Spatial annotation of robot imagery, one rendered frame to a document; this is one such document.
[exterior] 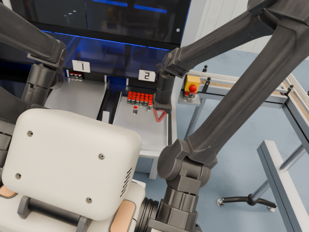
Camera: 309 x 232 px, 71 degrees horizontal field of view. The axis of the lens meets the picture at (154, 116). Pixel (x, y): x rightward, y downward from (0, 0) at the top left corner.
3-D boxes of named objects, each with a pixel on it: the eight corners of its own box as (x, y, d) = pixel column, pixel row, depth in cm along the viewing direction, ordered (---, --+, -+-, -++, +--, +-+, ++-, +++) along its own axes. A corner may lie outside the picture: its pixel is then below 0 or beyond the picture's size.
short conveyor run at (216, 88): (175, 95, 135) (181, 74, 124) (174, 81, 146) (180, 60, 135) (281, 110, 140) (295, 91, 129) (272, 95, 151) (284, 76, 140)
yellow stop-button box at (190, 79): (183, 83, 125) (186, 72, 120) (196, 85, 125) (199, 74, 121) (184, 91, 119) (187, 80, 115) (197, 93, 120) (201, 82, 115)
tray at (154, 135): (120, 96, 121) (121, 91, 119) (167, 102, 123) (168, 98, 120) (108, 144, 97) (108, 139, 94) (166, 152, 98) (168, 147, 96)
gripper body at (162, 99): (168, 98, 87) (172, 82, 83) (171, 113, 79) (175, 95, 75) (152, 96, 87) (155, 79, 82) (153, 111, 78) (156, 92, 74)
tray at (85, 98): (64, 76, 127) (63, 71, 124) (109, 83, 128) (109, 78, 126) (40, 117, 102) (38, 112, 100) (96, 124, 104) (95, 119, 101)
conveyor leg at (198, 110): (174, 155, 197) (197, 87, 145) (183, 156, 198) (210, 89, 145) (174, 164, 191) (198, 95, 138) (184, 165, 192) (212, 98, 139)
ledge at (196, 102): (177, 89, 137) (177, 86, 136) (197, 92, 138) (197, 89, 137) (177, 103, 127) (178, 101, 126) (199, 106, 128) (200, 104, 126)
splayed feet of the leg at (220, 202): (215, 198, 182) (221, 189, 172) (272, 204, 185) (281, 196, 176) (217, 207, 176) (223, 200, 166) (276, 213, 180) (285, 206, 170)
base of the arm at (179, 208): (144, 225, 43) (203, 246, 42) (156, 184, 45) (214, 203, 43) (147, 214, 52) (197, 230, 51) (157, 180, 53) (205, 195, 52)
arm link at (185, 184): (174, 198, 44) (195, 202, 47) (188, 149, 46) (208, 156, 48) (155, 186, 53) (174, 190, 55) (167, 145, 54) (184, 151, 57)
